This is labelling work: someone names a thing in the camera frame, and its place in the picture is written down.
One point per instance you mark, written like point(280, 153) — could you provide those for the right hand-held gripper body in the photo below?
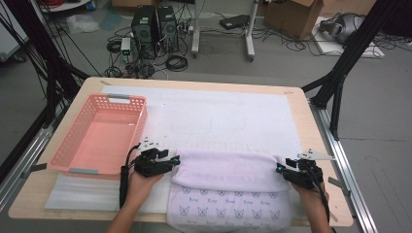
point(304, 174)

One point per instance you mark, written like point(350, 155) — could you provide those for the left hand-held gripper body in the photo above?
point(150, 165)

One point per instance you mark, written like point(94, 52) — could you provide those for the lilac printed towel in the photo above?
point(226, 171)

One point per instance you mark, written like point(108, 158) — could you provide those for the pink plastic basket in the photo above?
point(97, 145)

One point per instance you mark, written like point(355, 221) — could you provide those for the person's right hand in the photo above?
point(312, 199)

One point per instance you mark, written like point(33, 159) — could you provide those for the person's left hand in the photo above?
point(142, 189)

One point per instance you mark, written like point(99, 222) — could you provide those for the white grid mat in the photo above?
point(210, 113)

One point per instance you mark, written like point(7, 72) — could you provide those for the small white box green light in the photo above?
point(125, 45)

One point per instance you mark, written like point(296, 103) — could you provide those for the white foam board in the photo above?
point(327, 47)

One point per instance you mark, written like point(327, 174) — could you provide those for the black computer tower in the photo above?
point(168, 29)
point(144, 32)

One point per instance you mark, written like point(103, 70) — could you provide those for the teal plastic sheet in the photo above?
point(111, 21)

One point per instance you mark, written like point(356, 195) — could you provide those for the open cardboard box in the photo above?
point(291, 19)

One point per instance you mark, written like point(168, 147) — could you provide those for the grey rounded device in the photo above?
point(350, 26)

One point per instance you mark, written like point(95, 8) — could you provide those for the black flat box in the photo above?
point(234, 22)

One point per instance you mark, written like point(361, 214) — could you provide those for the clear plastic bag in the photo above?
point(81, 24)

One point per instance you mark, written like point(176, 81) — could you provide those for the closed cardboard box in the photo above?
point(350, 6)
point(129, 3)

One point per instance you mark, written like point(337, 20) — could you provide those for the round white table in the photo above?
point(64, 8)

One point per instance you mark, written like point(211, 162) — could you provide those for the white cabinet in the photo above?
point(9, 42)

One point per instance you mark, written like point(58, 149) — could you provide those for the grey metal bracket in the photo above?
point(338, 183)
point(39, 167)

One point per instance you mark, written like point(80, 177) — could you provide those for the aluminium rail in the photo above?
point(361, 210)
point(35, 145)

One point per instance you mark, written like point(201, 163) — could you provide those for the black frame post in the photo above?
point(42, 42)
point(354, 48)

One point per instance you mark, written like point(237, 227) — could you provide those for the white stand frame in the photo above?
point(249, 35)

